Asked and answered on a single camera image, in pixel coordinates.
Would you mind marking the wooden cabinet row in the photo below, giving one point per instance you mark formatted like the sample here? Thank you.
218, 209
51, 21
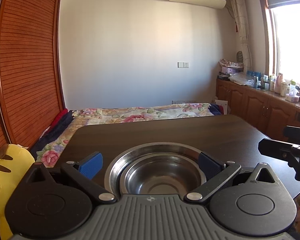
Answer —
265, 110

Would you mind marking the dark blue red blanket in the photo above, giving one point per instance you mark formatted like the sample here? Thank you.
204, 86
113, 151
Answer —
57, 127

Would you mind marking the stack of boxes on cabinet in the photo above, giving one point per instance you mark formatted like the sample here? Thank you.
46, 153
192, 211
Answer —
229, 68

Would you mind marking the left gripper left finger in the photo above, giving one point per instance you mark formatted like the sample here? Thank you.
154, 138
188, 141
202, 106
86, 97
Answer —
80, 175

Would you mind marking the large steel bowl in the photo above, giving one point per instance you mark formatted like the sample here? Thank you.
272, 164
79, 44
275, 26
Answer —
116, 167

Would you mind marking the wooden slatted headboard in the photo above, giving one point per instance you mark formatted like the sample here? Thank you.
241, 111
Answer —
31, 92

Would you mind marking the toiletry bottles on sill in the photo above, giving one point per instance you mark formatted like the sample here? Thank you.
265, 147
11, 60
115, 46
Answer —
275, 85

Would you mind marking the patterned curtain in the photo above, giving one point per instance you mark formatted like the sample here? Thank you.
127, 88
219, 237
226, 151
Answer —
240, 12

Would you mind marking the small steel bowl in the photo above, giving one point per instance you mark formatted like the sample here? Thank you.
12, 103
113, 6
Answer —
161, 173

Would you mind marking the white wall switch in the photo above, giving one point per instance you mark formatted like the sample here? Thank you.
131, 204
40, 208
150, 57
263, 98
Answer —
183, 65

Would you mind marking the window with blind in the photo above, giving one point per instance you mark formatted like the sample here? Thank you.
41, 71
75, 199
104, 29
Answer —
282, 30

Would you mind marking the yellow plush toy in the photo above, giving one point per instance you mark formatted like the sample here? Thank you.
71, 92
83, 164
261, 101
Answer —
15, 160

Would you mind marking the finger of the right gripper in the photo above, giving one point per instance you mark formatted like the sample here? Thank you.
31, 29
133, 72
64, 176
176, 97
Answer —
278, 149
292, 132

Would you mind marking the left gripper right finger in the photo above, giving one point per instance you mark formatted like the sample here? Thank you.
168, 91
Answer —
218, 176

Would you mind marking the floral bedspread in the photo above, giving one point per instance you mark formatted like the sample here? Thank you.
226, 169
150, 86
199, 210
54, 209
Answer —
95, 116

